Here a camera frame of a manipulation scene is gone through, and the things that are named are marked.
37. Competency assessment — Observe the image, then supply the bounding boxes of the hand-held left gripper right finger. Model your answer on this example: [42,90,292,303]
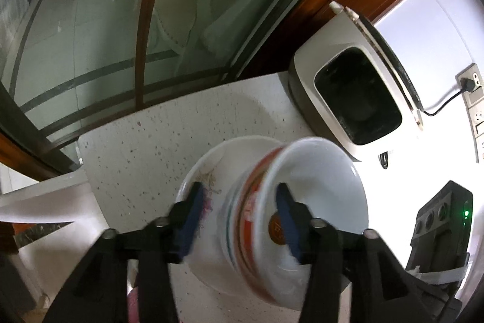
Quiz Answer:
[275,182,460,323]

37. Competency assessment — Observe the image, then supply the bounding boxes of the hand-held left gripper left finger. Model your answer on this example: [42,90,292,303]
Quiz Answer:
[41,181,207,323]

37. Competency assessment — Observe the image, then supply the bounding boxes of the white pink-flower plate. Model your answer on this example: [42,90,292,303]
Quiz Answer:
[177,136,288,293]

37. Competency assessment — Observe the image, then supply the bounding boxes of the white red-band bowl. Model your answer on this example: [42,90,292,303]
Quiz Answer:
[221,137,369,309]

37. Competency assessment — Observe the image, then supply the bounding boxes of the cream electric cooker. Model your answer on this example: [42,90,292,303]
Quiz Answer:
[288,1,425,163]

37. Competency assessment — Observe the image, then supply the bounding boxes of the white strap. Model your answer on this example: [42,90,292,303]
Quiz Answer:
[410,264,467,286]

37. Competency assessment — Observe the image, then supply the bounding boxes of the white wall socket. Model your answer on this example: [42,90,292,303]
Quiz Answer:
[455,64,484,162]

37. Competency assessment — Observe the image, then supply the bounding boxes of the black power cable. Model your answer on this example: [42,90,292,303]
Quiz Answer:
[421,77,479,117]

